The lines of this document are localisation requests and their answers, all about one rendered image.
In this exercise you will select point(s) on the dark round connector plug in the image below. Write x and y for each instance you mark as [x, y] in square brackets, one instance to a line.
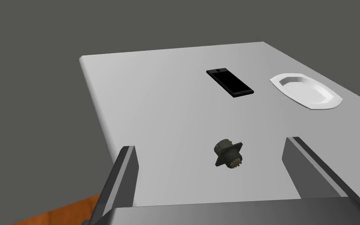
[228, 153]

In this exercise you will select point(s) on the white plate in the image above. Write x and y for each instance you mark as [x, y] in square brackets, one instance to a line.
[308, 91]

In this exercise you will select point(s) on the black phone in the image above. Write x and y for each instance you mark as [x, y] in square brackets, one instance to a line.
[230, 82]

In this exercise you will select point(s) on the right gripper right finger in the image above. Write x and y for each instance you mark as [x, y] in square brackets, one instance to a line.
[314, 175]

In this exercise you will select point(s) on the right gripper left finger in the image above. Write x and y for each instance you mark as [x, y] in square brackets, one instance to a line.
[122, 178]

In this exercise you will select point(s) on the white table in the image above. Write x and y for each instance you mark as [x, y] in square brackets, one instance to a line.
[167, 109]

